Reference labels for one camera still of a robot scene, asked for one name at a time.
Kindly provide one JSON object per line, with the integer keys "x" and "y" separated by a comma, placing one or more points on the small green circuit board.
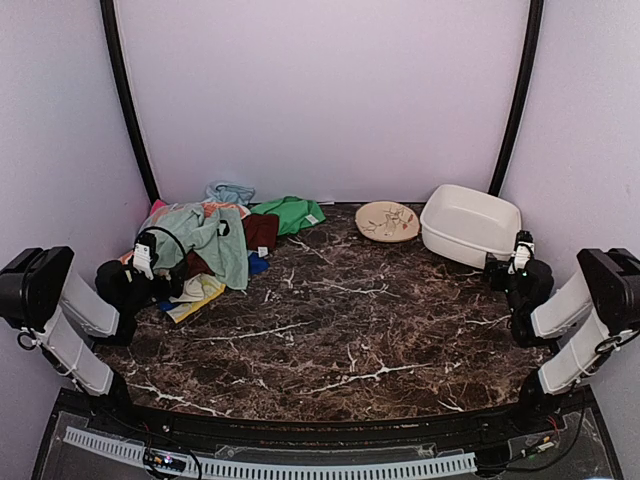
{"x": 157, "y": 460}

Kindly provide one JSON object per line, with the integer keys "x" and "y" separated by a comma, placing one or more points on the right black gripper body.
{"x": 514, "y": 298}

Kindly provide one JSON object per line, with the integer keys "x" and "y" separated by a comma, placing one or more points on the black frame post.
{"x": 126, "y": 101}
{"x": 521, "y": 89}

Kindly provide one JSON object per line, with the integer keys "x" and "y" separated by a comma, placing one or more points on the white yellow patterned towel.
{"x": 198, "y": 291}

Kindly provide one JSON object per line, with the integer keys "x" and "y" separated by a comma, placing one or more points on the dark red towel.
{"x": 259, "y": 230}

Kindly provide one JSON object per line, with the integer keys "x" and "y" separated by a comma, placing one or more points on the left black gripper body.
{"x": 133, "y": 300}

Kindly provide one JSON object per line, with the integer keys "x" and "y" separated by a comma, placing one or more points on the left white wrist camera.
{"x": 144, "y": 257}

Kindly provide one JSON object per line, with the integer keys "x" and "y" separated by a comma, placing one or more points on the white slotted cable duct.
{"x": 234, "y": 462}

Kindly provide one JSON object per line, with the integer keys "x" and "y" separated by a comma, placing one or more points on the bright green towel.
{"x": 294, "y": 213}

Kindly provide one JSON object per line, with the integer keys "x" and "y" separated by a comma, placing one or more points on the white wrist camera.
{"x": 144, "y": 257}
{"x": 524, "y": 250}

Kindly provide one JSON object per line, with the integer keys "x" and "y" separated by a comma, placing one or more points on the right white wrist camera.
{"x": 524, "y": 250}

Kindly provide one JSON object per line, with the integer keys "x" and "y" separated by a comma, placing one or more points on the white plastic tub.
{"x": 465, "y": 225}

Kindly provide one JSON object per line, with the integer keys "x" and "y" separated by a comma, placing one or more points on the right black frame post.
{"x": 521, "y": 89}

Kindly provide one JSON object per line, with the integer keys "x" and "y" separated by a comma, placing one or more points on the mint green panda towel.
{"x": 219, "y": 240}

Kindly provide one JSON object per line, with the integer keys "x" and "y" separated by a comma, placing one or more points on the royal blue towel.
{"x": 257, "y": 264}

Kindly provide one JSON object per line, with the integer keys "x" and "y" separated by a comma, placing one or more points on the light blue towel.
{"x": 222, "y": 192}

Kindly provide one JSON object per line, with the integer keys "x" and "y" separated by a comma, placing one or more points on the orange pink patterned towel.
{"x": 160, "y": 209}

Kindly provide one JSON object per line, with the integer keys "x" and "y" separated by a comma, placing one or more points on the beige bird ceramic plate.
{"x": 387, "y": 222}

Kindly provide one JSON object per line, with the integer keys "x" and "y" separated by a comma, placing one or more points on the left black frame post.
{"x": 126, "y": 101}

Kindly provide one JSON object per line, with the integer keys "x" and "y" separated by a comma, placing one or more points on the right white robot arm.
{"x": 592, "y": 315}

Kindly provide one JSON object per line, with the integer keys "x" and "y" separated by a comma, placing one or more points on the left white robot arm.
{"x": 48, "y": 302}

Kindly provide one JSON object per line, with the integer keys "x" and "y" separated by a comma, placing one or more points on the black front table rail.
{"x": 490, "y": 428}

